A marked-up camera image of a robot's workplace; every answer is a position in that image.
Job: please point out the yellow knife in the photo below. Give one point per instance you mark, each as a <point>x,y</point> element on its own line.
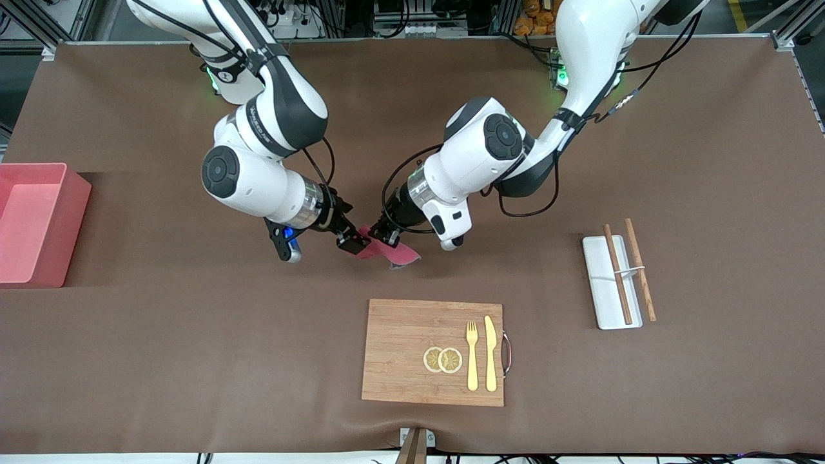
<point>490,361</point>

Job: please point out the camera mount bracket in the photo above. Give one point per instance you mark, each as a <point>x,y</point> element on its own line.
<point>412,448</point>

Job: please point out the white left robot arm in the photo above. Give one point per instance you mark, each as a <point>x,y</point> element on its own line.
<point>483,148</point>

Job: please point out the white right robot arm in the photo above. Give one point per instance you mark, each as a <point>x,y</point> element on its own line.
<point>258,180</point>

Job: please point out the wooden cutting board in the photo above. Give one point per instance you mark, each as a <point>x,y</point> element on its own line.
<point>406,348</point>

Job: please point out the white rectangular tray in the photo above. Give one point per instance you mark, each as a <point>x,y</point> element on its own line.
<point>599,290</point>

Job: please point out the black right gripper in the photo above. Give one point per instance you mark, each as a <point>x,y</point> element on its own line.
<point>334,219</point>

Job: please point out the yellow fork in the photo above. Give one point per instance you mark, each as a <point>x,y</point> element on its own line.
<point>472,367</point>

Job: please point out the lemon slice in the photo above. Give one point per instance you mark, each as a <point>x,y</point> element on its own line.
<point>430,359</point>
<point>452,361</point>

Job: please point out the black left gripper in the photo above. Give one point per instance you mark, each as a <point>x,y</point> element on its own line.
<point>401,212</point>

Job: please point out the aluminium frame profile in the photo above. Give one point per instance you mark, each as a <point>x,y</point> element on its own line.
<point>38,26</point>
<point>789,35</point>

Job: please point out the red cloth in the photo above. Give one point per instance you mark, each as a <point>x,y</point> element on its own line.
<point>403,256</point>

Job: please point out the thin white chopstick band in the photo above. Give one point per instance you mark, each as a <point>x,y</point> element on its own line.
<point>628,270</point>

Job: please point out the orange snack bags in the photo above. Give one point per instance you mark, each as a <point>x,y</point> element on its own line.
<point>532,22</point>

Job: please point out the pink plastic bin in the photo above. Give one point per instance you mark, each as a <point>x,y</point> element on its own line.
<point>35,219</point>

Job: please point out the brown wooden chopstick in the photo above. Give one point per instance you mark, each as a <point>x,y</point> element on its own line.
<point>617,270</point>
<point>640,270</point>

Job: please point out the white power strip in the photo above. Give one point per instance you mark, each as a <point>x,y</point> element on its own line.
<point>303,26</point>

